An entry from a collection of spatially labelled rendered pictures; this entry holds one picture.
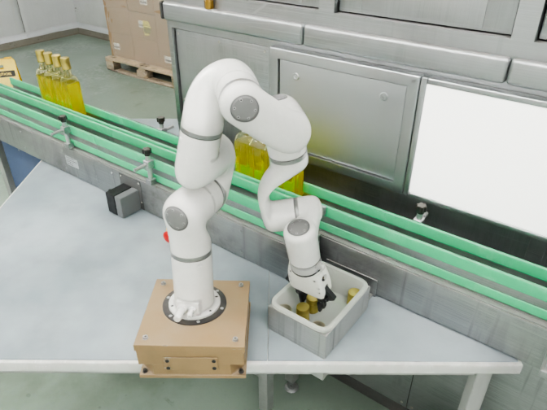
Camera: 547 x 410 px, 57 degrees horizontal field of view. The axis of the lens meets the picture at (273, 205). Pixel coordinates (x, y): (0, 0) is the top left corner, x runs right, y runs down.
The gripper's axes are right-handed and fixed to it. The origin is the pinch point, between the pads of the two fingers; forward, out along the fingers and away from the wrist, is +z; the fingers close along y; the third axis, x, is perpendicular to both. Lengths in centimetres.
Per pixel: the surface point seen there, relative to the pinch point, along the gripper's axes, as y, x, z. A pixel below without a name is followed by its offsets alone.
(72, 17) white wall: 593, -322, 153
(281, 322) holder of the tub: 2.6, 10.6, -2.2
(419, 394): -25, -18, 68
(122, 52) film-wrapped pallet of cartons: 403, -248, 133
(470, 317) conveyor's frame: -36.1, -14.9, 2.9
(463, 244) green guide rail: -28.8, -27.8, -7.3
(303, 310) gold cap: -0.6, 5.2, -2.5
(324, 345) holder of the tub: -10.0, 11.0, -2.5
